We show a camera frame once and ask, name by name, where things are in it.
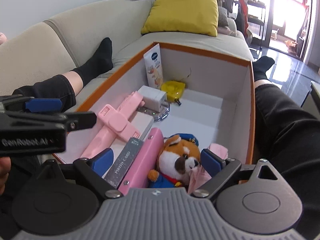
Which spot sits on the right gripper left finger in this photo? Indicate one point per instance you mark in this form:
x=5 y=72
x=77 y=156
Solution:
x=90 y=173

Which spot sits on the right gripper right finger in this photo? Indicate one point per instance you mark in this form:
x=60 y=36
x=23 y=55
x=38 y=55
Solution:
x=224 y=174

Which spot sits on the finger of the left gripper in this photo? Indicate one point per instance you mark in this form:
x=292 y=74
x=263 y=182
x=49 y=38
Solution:
x=69 y=121
x=19 y=103

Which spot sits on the pink fabric pouch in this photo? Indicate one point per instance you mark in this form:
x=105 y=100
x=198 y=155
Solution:
x=205 y=172

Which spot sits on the brown plush sailor toy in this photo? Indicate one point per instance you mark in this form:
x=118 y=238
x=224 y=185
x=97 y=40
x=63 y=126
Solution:
x=178 y=156

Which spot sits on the white power adapter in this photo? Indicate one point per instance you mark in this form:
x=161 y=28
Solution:
x=153 y=98

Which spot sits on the clear glitter ball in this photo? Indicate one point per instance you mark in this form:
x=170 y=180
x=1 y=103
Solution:
x=157 y=116

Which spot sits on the yellow tape measure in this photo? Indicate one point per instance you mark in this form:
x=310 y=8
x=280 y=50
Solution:
x=174 y=91

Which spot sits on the white hand cream tube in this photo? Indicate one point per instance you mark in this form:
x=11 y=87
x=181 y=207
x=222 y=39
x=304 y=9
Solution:
x=153 y=66

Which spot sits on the person left hand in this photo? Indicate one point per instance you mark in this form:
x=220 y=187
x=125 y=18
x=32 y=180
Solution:
x=5 y=166

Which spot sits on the grey photo card box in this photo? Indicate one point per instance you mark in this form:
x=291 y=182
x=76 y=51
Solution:
x=123 y=162

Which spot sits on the person left leg black sock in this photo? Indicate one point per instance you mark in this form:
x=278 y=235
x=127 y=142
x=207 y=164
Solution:
x=68 y=85

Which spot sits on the person leg black sock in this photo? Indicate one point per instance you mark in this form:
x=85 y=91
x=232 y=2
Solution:
x=288 y=137
x=68 y=85

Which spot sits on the beige fabric sofa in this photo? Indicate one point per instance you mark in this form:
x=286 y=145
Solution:
x=69 y=39

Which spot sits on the pink plush doll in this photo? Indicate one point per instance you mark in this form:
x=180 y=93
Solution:
x=3 y=38

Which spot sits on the person right leg black sock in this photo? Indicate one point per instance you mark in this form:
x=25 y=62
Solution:
x=288 y=137

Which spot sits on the orange white cardboard box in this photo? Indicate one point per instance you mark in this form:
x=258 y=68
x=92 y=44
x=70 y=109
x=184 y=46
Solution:
x=216 y=106

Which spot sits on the yellow cushion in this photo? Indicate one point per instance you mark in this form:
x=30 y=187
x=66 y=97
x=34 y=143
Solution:
x=188 y=16

